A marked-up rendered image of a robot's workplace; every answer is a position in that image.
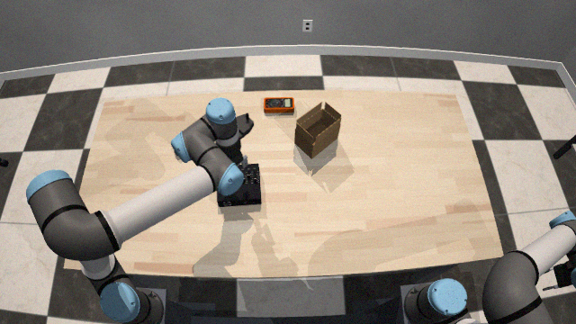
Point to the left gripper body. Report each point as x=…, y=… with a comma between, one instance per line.
x=231, y=147

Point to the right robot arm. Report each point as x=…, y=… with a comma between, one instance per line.
x=509, y=294

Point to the brown cardboard box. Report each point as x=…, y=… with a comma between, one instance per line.
x=315, y=132

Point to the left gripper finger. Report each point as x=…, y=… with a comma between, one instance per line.
x=244, y=163

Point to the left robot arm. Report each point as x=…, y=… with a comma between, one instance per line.
x=70, y=231

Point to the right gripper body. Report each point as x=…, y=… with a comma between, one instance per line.
x=563, y=274

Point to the black lighting desk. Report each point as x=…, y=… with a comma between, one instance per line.
x=250, y=191

